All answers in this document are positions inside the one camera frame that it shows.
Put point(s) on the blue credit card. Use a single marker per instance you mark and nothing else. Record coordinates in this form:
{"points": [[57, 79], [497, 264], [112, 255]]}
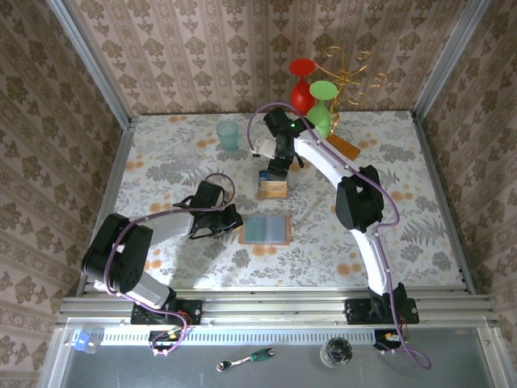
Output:
{"points": [[264, 176]]}

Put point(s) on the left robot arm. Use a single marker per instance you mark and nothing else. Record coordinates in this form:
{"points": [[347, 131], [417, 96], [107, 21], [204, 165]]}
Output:
{"points": [[173, 226]]}

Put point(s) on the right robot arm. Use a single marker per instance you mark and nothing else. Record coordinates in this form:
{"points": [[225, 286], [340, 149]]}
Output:
{"points": [[323, 161]]}

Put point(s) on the clear acrylic card organizer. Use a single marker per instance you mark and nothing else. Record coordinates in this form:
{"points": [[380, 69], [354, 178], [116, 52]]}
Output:
{"points": [[258, 190]]}

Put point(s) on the teal plastic tumbler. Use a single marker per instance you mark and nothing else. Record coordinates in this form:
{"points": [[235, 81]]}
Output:
{"points": [[227, 135]]}

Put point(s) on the green wine glass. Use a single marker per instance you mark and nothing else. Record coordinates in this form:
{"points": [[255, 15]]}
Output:
{"points": [[321, 91]]}

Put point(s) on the clear glass cup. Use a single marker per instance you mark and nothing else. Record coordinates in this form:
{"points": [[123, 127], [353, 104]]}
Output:
{"points": [[185, 153]]}

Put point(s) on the red wine glass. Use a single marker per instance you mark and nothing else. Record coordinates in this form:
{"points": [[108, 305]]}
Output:
{"points": [[301, 66]]}

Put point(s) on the aluminium mounting beam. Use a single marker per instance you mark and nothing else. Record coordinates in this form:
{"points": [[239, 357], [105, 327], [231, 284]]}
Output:
{"points": [[274, 309]]}

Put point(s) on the black connector block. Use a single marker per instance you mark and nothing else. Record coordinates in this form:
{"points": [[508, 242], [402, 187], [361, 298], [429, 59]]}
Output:
{"points": [[383, 341], [161, 337]]}

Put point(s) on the clear glass jar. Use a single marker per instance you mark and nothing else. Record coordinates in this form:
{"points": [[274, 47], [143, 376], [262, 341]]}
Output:
{"points": [[336, 352]]}

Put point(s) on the small blue white box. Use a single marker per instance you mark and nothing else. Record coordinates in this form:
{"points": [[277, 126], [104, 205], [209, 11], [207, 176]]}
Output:
{"points": [[82, 342]]}

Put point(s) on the grey metal shelf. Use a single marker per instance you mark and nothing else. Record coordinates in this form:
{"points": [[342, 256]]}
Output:
{"points": [[444, 363]]}

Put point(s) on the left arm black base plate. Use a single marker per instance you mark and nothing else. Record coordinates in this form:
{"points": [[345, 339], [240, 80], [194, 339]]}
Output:
{"points": [[190, 311]]}

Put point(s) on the aluminium side rail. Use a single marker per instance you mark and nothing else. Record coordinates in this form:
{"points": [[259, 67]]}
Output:
{"points": [[116, 169], [436, 182]]}

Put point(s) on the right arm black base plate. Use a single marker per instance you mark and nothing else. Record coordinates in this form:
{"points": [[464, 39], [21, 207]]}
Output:
{"points": [[355, 313]]}

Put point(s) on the aluminium frame post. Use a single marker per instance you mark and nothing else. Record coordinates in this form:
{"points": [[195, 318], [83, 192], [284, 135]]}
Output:
{"points": [[447, 60], [93, 64]]}

